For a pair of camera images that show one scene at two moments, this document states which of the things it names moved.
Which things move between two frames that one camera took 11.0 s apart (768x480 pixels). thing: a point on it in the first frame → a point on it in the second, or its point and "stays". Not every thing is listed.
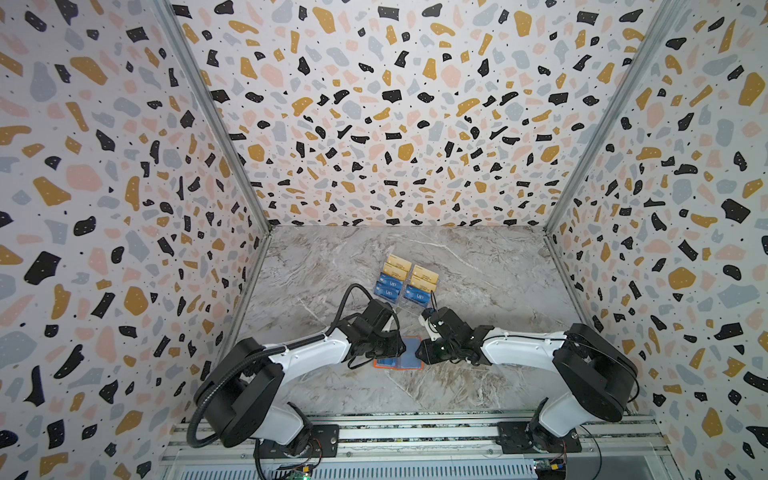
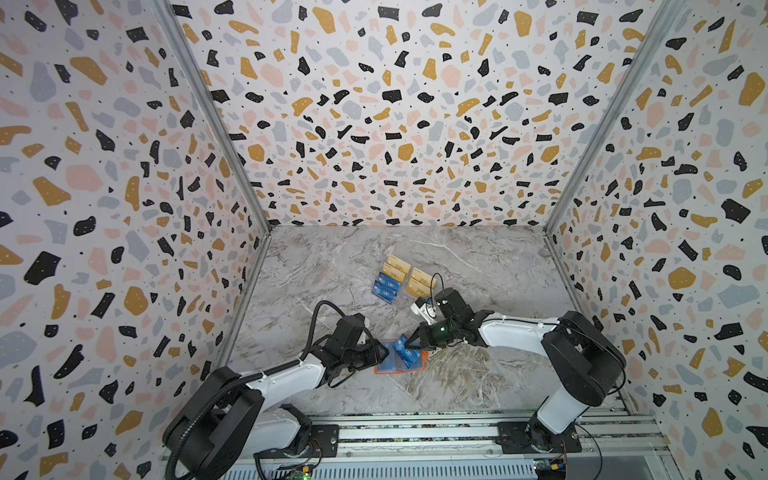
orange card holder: [408, 360] stays
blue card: [386, 292] stays
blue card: [390, 281] stays
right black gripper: [433, 348] → [421, 336]
